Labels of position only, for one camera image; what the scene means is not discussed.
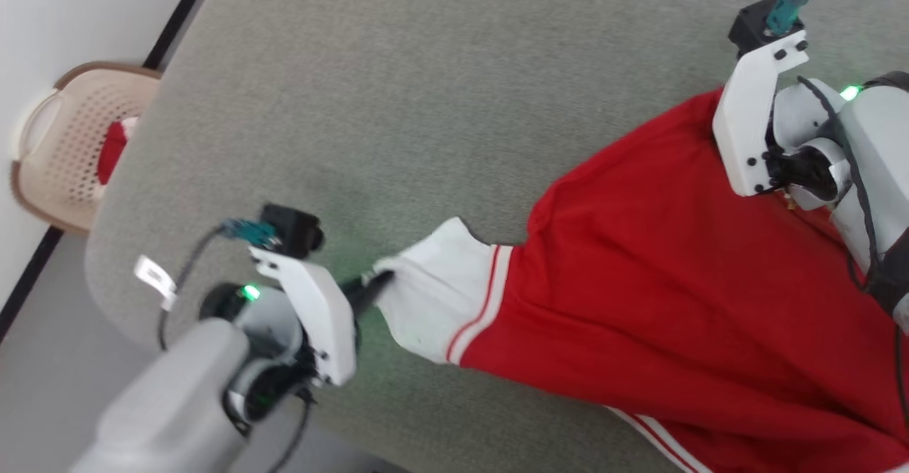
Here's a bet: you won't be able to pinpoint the teal right cable connector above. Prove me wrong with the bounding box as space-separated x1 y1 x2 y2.
766 0 812 38

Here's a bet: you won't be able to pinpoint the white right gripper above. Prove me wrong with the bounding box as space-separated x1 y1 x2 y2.
712 29 810 198

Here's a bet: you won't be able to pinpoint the teal left cable connector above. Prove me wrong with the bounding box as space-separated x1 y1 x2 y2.
220 219 278 246

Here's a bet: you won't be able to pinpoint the black baseboard strip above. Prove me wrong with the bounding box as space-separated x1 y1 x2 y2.
0 0 221 342

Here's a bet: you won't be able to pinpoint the teal cable connector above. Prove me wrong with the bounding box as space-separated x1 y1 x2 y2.
220 219 278 246
766 0 812 38

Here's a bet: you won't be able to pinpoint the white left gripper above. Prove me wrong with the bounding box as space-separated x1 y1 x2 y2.
249 246 395 388

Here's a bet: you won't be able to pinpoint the white cable label tag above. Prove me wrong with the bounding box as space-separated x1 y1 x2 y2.
134 255 178 312

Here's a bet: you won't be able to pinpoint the red garment with white trim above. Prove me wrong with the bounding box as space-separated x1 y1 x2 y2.
369 86 909 473

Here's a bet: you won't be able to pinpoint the red white cloth in basket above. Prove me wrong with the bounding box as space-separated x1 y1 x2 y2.
96 116 139 186

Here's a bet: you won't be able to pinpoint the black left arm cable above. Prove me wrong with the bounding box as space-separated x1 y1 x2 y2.
156 221 317 473

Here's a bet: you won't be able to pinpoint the beige plastic laundry basket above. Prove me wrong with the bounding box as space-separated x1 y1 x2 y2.
9 61 163 234

